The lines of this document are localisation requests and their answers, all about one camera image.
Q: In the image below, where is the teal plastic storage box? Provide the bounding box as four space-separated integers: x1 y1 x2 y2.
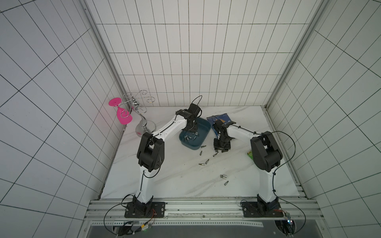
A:
179 118 211 150

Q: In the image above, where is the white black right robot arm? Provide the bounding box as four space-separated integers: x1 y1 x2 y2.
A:
212 120 283 216

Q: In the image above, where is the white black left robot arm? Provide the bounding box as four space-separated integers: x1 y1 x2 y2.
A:
132 103 202 216

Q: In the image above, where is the blue Doritos chip bag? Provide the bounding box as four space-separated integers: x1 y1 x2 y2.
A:
207 113 236 130

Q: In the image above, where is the green orange snack bag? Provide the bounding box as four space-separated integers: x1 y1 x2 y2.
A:
247 151 254 160

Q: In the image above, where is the chrome lamp with pink shades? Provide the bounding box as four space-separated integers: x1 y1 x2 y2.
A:
108 90 156 137

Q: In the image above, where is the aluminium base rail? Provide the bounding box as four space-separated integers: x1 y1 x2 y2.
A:
84 197 322 226

